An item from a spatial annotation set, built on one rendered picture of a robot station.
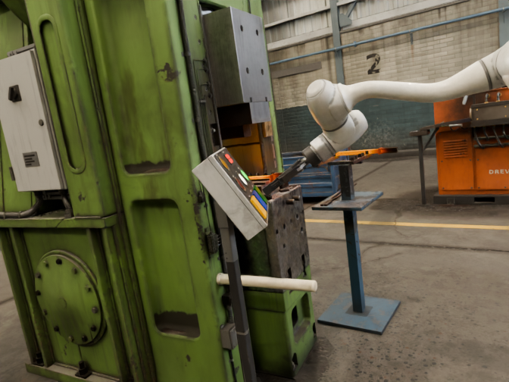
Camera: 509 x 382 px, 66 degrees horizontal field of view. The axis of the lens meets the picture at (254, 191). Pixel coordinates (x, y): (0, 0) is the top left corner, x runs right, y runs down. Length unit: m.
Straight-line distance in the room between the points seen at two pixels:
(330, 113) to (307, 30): 9.14
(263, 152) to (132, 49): 0.86
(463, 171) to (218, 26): 3.86
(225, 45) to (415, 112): 7.74
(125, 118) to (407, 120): 7.96
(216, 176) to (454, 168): 4.18
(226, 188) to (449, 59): 8.22
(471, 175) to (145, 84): 4.08
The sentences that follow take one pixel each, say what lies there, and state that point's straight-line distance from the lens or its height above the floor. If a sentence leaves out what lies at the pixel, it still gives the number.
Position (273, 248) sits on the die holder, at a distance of 1.86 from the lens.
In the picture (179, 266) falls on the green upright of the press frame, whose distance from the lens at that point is 1.89.
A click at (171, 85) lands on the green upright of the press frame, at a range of 1.66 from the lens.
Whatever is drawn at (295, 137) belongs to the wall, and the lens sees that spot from 10.44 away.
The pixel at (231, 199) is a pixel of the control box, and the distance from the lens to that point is 1.22.
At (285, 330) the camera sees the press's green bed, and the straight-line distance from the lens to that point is 2.04.
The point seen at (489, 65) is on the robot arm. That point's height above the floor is 1.35.
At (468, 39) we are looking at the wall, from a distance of 9.18.
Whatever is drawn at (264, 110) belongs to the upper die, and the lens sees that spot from 1.94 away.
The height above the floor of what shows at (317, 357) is 0.00.
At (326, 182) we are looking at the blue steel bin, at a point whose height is 0.30.
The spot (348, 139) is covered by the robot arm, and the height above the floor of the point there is 1.17.
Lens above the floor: 1.29
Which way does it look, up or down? 10 degrees down
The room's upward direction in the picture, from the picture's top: 8 degrees counter-clockwise
